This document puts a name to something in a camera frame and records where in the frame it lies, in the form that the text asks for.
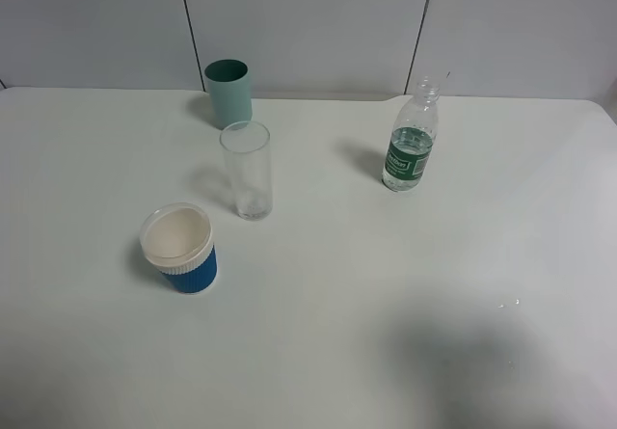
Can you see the teal green cup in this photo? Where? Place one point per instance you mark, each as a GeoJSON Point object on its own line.
{"type": "Point", "coordinates": [229, 89]}

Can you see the blue white ribbed cup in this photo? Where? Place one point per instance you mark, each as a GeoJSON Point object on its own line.
{"type": "Point", "coordinates": [178, 241]}

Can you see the clear bottle green label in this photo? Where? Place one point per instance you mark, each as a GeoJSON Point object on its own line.
{"type": "Point", "coordinates": [412, 137]}

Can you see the tall clear glass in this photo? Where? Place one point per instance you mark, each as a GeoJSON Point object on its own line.
{"type": "Point", "coordinates": [246, 149]}

